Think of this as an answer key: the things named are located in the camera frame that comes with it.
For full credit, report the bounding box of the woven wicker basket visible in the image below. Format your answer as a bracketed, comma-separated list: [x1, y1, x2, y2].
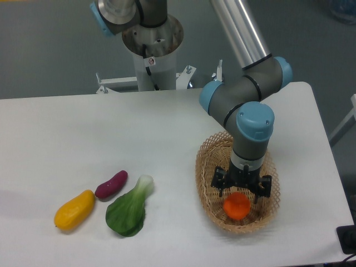
[195, 131, 280, 234]

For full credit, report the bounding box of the white frame at right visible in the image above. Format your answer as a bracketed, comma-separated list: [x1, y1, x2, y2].
[328, 94, 355, 147]

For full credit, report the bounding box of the orange fruit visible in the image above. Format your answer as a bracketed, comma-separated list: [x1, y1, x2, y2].
[222, 192, 251, 220]

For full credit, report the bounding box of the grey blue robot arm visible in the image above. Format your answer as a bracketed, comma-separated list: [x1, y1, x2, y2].
[90, 1, 293, 198]

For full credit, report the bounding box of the black box at edge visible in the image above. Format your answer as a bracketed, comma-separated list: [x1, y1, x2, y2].
[336, 225, 355, 254]

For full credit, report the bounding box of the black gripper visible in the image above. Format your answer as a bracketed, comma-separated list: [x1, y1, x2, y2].
[211, 161, 271, 204]

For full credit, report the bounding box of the purple sweet potato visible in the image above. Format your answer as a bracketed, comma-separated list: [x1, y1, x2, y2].
[95, 170, 128, 199]

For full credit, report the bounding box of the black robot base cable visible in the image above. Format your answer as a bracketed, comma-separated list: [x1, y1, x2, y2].
[142, 43, 160, 91]

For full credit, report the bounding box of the green bok choy leaf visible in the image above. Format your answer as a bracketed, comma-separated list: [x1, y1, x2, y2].
[105, 175, 154, 237]

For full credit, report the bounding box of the yellow mango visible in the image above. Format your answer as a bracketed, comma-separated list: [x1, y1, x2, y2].
[54, 190, 96, 231]

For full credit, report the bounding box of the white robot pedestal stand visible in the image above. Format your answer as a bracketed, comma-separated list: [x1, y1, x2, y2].
[95, 14, 225, 94]

